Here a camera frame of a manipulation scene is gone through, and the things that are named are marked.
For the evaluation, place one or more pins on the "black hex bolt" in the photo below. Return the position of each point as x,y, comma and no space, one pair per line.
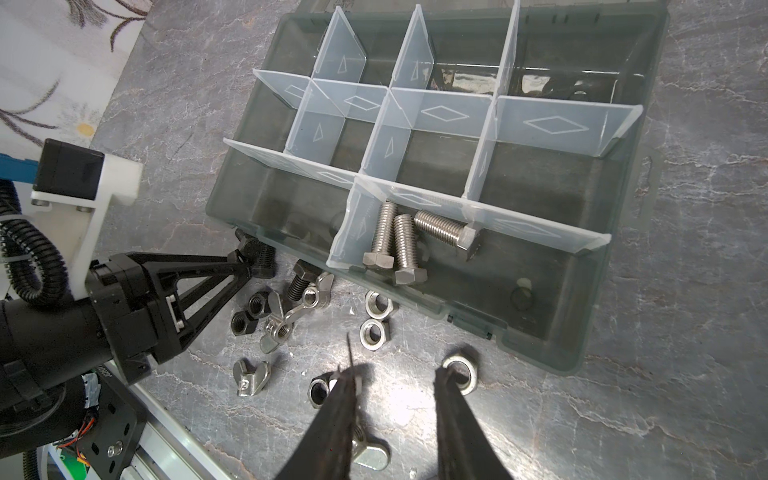
305,273

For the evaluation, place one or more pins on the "silver wing nut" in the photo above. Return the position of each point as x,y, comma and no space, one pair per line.
250,378
281,322
371,455

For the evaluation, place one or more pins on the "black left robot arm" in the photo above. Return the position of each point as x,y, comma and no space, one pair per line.
48,338

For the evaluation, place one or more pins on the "silver hex bolt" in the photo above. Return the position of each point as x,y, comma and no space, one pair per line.
408,272
380,255
463,237

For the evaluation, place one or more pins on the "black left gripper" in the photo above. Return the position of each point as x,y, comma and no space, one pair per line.
153,305

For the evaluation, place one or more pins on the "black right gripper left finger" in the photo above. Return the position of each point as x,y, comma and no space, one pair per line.
325,450

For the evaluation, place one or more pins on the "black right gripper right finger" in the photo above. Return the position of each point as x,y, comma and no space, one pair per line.
463,450

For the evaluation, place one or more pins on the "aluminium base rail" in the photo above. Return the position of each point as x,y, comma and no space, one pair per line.
126,434

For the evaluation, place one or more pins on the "green transparent compartment box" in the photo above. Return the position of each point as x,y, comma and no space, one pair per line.
521,121

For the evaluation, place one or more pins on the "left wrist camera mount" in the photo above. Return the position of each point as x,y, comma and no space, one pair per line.
73,190

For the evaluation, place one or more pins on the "black hex nut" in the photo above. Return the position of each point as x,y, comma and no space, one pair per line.
258,306
242,323

